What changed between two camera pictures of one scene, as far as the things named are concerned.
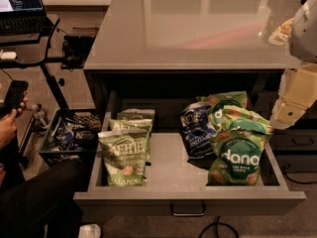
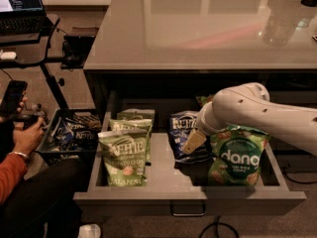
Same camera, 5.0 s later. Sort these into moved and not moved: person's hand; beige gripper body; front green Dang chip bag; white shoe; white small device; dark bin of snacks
Moved: person's hand; beige gripper body
Not moved: front green Dang chip bag; dark bin of snacks; white small device; white shoe
